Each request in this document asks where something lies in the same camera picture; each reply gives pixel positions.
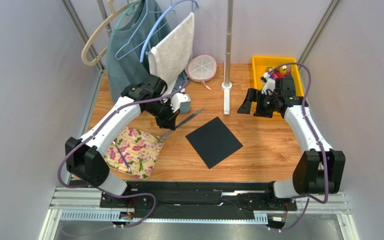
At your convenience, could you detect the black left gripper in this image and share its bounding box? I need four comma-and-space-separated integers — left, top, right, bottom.
145, 99, 181, 131

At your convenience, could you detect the iridescent purple spoon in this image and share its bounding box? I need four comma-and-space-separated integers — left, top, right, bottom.
112, 140, 131, 171

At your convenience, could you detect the black paper napkin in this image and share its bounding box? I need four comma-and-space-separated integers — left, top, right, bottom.
185, 117, 243, 169

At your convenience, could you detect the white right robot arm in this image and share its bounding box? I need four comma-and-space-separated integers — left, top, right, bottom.
237, 77, 346, 202

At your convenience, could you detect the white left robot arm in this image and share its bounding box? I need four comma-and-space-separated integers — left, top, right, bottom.
57, 75, 189, 198

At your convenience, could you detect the pink rolled napkin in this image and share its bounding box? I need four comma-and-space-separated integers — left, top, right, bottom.
270, 72, 280, 80

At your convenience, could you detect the red rolled napkin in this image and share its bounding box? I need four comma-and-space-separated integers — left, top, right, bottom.
276, 72, 293, 79

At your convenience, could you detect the metal rack pole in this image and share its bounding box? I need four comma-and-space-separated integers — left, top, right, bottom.
221, 0, 234, 115

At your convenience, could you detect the yellow plastic bin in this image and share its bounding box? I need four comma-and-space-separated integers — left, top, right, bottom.
251, 56, 308, 119

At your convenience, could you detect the gold spoon in bin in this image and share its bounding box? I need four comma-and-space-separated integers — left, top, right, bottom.
278, 65, 288, 75

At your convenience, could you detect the floral placemat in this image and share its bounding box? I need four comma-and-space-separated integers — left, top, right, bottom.
103, 127, 164, 180

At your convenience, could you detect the white hanging towel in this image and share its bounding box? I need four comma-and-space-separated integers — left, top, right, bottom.
148, 12, 195, 96

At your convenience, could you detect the pink white mesh basket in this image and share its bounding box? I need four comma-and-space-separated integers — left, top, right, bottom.
185, 54, 217, 91

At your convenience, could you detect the teal hanging shirt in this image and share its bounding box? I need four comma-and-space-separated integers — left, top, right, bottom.
106, 0, 178, 103

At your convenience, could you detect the light blue clothes hanger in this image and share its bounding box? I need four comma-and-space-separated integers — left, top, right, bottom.
114, 0, 200, 64

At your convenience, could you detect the teal clothes hanger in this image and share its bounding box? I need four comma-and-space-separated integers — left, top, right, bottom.
112, 0, 145, 32

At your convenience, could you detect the beige clothes hanger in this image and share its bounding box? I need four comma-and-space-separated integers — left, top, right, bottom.
81, 0, 140, 67

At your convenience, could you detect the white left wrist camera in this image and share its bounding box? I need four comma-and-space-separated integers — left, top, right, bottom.
170, 93, 191, 114

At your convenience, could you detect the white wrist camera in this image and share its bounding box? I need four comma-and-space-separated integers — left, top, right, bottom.
170, 93, 191, 114
260, 72, 276, 95

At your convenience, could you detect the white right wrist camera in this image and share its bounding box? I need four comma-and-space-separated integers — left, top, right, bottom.
260, 72, 276, 95

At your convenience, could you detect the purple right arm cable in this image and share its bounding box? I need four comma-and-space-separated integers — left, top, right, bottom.
267, 62, 330, 233

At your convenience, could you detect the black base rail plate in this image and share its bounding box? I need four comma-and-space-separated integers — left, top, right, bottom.
99, 181, 298, 220

